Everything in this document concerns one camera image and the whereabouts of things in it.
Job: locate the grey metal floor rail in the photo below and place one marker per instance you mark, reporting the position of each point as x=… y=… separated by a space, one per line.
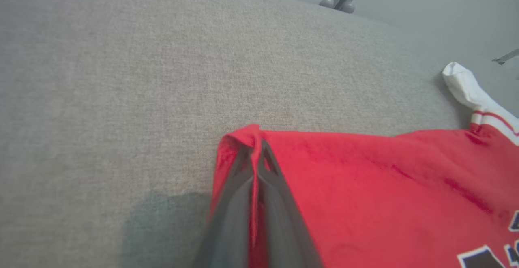
x=507 y=57

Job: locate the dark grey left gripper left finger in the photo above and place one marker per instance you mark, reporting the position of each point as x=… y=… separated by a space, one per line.
x=229 y=227

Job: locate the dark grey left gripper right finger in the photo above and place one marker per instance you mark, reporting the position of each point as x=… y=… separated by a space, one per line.
x=286 y=227

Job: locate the red jersey with white trim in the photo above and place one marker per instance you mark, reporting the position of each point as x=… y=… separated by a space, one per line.
x=385 y=187

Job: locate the grey round post cylinder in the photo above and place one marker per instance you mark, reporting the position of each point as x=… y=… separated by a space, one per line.
x=327 y=3
x=347 y=8

